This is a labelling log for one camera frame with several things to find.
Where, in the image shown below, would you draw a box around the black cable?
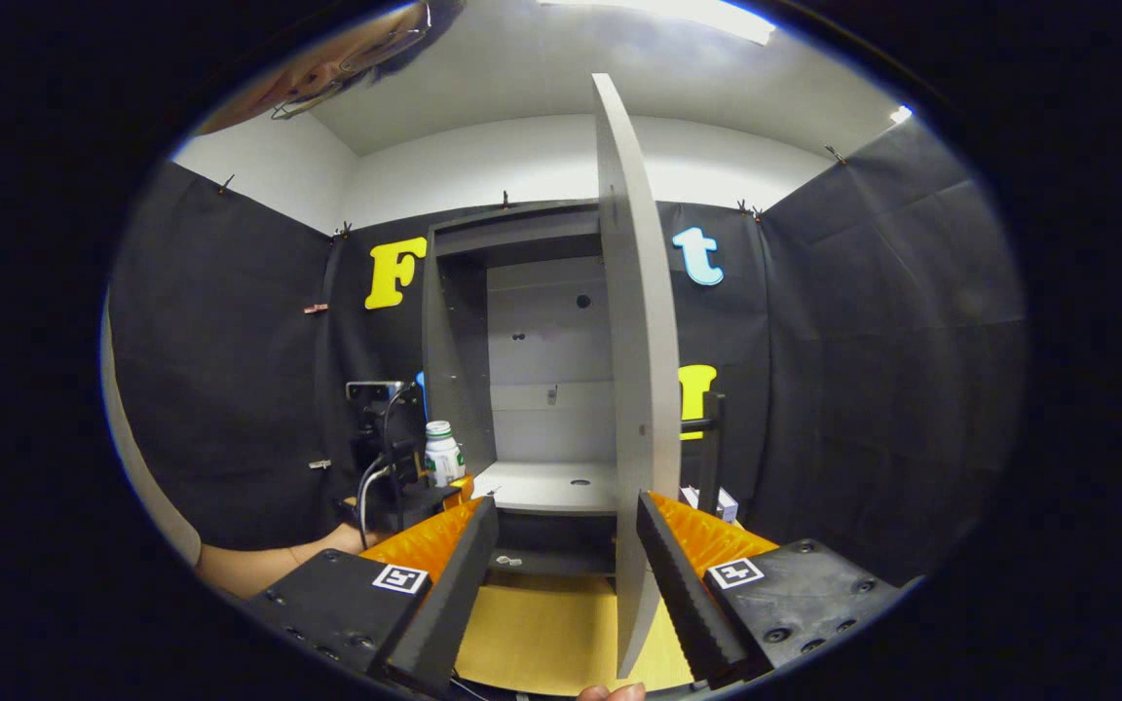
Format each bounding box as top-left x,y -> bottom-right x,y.
355,385 -> 421,551

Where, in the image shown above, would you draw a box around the upright book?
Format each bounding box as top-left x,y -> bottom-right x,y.
680,484 -> 740,527

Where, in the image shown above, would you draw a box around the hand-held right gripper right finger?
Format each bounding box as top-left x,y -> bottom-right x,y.
636,490 -> 903,690

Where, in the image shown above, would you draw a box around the white bottle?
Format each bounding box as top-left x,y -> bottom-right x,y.
424,421 -> 467,488

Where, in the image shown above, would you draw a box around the black cabinet door handle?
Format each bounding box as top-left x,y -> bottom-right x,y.
680,392 -> 726,517

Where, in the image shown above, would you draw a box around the dark grey cabinet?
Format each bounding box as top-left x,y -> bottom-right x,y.
422,200 -> 620,585

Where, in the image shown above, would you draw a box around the eyeglasses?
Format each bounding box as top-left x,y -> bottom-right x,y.
269,5 -> 435,123

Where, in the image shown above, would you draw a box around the person's head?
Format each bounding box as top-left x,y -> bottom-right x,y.
193,0 -> 467,137

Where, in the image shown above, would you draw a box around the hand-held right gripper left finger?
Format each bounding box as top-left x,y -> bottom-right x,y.
242,497 -> 501,697

